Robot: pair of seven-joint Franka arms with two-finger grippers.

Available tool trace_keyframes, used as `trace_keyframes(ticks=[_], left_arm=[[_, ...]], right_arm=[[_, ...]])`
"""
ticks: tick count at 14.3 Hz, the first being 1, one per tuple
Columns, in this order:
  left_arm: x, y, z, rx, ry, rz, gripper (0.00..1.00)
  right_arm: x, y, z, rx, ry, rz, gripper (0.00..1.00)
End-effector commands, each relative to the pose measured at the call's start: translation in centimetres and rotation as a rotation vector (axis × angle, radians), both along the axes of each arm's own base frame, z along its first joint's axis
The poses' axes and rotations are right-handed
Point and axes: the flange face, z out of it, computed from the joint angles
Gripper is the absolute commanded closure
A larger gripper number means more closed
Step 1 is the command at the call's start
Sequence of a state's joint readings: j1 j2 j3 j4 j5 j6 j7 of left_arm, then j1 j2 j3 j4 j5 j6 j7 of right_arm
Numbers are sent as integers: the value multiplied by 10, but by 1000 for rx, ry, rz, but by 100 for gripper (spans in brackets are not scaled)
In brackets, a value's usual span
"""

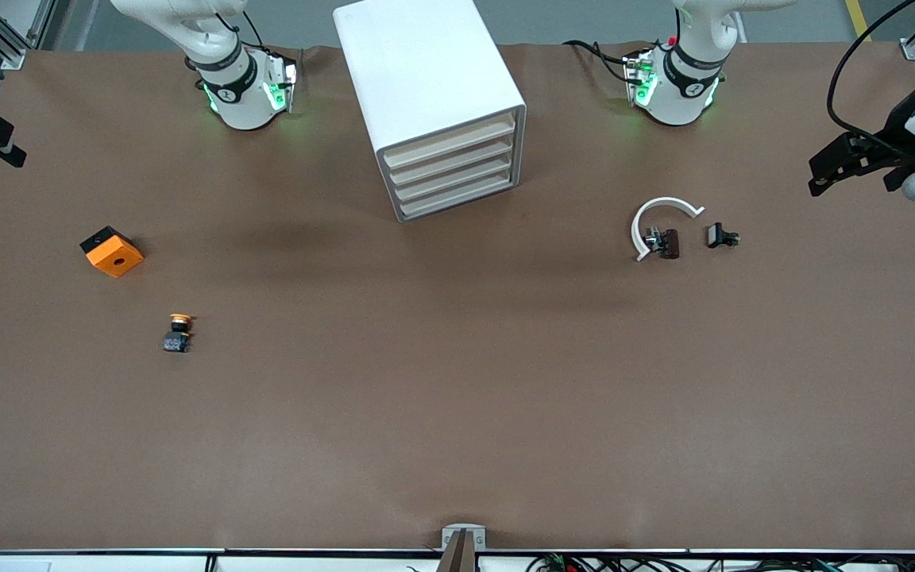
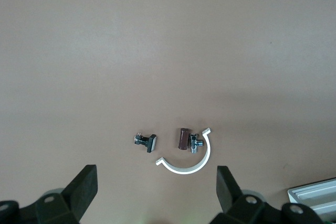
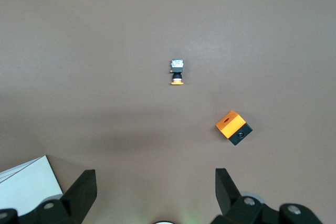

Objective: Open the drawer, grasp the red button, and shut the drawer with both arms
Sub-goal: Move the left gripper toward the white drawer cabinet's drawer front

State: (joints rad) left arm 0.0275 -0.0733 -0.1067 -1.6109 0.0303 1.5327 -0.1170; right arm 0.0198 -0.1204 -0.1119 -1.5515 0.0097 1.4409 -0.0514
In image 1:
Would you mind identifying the black base cable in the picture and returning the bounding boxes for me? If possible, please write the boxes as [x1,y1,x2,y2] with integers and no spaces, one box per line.
[562,38,637,87]
[211,8,303,64]

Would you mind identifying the white table edge rail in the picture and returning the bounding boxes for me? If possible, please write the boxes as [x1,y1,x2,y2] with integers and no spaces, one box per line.
[0,548,915,572]

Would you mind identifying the yellow push button black base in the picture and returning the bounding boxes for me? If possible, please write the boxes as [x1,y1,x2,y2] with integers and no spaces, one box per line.
[161,313,195,354]

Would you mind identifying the grey metal bracket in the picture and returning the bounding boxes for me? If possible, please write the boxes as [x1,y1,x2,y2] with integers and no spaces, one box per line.
[441,524,487,551]

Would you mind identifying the tangled black cables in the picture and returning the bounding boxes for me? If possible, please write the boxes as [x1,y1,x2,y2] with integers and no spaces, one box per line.
[525,554,915,572]

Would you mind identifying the white curved pipe clamp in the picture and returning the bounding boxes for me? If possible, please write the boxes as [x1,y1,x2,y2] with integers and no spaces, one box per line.
[631,196,706,263]

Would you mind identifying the black right base cable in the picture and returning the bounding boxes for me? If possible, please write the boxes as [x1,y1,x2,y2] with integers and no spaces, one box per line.
[211,8,303,64]

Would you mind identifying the black left base cable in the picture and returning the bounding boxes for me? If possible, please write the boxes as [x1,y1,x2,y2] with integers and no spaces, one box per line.
[562,38,637,87]

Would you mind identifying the brown table cover mat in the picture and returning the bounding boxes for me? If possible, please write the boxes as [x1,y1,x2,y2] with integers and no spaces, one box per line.
[0,41,915,553]

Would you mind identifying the orange box with hole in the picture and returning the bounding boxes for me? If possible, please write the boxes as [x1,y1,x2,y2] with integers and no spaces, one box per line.
[79,226,145,279]

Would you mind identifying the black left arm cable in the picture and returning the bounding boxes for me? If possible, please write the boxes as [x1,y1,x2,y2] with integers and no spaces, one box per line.
[826,0,915,137]

